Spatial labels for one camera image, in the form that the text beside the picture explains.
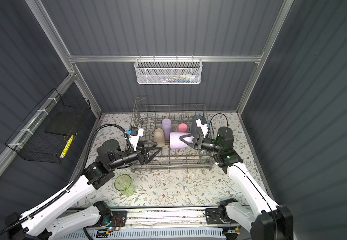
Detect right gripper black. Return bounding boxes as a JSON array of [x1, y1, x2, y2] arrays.
[[180, 135, 222, 155]]

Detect pink cup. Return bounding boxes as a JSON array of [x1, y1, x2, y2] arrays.
[[177, 123, 188, 133]]

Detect blue transparent cup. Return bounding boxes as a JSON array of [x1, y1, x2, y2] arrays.
[[190, 115, 206, 134]]

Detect beige cup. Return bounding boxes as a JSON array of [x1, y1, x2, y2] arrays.
[[153, 128, 166, 147]]

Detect light purple cup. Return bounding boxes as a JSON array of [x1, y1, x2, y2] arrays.
[[161, 118, 173, 141]]

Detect green transparent cup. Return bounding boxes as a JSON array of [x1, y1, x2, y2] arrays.
[[114, 174, 136, 196]]

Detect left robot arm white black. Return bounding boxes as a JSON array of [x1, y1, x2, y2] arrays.
[[6, 140, 162, 240]]

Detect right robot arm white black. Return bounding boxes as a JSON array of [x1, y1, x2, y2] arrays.
[[178, 127, 294, 240]]

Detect floral table mat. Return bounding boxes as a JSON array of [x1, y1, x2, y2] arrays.
[[67, 112, 271, 208]]

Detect items in white basket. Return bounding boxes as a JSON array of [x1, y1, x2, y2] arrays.
[[159, 74, 200, 84]]

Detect yellow brush in basket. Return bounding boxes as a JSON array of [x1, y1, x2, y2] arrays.
[[60, 135, 74, 159]]

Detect white ventilated front panel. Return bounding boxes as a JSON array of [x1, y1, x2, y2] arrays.
[[60, 227, 226, 240]]

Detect grey wire dish rack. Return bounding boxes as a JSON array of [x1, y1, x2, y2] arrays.
[[130, 97, 214, 171]]

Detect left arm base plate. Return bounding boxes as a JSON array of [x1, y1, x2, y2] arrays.
[[94, 211, 128, 228]]

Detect black corrugated cable hose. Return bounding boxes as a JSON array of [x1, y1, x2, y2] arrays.
[[0, 123, 129, 240]]

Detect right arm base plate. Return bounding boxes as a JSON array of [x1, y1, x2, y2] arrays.
[[202, 208, 237, 225]]

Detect white mesh wall basket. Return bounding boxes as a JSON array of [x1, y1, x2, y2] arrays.
[[134, 58, 203, 85]]

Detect black wire wall basket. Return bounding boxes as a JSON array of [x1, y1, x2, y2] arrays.
[[5, 90, 91, 164]]

